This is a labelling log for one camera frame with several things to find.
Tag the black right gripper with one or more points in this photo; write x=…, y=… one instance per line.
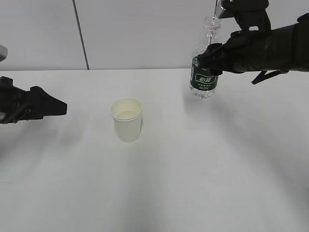
x=243, y=52

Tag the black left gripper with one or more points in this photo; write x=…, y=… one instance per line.
x=17, y=104

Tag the clear water bottle green label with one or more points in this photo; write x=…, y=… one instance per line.
x=202, y=82

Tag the white paper cup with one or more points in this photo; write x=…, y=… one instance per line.
x=128, y=120

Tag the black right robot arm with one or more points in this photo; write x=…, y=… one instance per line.
x=282, y=49

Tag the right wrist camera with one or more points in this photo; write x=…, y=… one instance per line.
x=247, y=13

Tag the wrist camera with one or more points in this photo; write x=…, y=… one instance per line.
x=247, y=13
x=3, y=53

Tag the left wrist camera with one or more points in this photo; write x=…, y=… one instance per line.
x=3, y=53

